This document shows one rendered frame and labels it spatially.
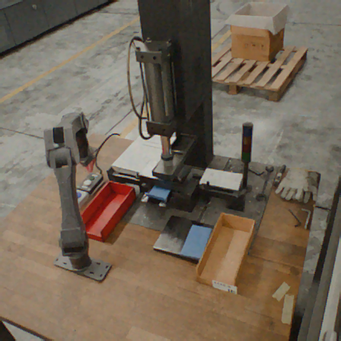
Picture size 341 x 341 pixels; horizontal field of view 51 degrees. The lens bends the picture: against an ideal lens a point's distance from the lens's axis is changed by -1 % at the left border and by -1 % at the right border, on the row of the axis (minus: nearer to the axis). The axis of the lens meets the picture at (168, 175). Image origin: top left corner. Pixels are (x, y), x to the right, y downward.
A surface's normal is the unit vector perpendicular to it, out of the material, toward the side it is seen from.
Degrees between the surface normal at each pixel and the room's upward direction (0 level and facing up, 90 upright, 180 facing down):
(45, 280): 0
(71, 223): 54
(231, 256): 0
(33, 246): 0
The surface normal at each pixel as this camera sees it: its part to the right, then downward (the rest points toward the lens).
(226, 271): -0.09, -0.77
